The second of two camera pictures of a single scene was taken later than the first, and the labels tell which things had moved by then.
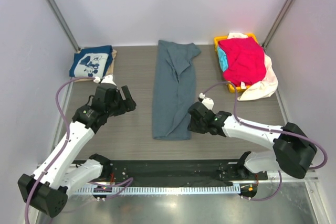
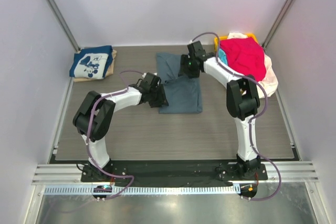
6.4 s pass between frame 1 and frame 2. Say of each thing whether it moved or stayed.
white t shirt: stayed
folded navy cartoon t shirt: stayed
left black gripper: moved
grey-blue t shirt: moved
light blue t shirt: stayed
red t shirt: stayed
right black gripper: moved
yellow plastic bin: stayed
